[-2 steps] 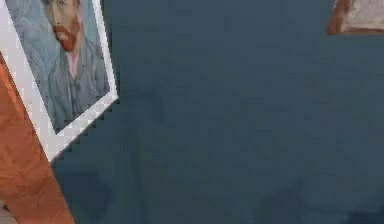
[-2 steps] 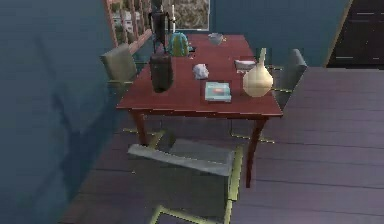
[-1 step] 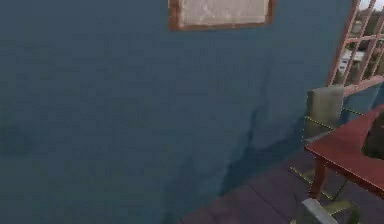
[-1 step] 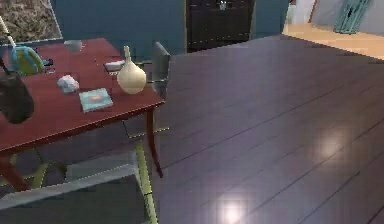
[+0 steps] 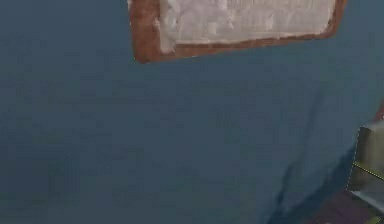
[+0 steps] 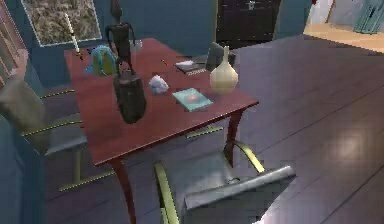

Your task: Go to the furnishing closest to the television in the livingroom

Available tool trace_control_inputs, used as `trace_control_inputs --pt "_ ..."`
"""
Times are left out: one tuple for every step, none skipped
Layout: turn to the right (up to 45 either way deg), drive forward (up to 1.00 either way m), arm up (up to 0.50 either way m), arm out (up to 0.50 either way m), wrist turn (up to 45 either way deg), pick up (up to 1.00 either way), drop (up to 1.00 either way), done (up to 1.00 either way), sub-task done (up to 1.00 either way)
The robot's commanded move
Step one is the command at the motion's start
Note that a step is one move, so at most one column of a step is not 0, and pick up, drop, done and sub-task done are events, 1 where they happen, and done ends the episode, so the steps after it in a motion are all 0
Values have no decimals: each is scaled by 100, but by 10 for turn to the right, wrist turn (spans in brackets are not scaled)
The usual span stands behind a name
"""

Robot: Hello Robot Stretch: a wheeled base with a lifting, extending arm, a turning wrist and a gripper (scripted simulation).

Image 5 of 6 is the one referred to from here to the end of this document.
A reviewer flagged brown framed white picture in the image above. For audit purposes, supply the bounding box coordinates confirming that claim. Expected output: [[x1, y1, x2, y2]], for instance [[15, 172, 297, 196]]
[[127, 0, 349, 64]]

